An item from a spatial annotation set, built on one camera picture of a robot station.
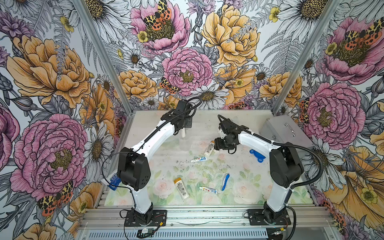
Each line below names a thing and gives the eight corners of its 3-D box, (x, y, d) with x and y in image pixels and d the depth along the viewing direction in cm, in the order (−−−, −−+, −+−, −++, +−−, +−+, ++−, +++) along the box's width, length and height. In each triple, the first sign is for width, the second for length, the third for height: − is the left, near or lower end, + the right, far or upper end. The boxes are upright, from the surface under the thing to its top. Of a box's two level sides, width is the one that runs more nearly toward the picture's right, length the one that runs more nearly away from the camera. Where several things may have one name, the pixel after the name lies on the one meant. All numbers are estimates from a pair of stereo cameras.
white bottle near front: (184, 200, 82) (183, 199, 79) (173, 181, 88) (173, 180, 86) (190, 196, 83) (190, 194, 81) (180, 178, 89) (179, 176, 87)
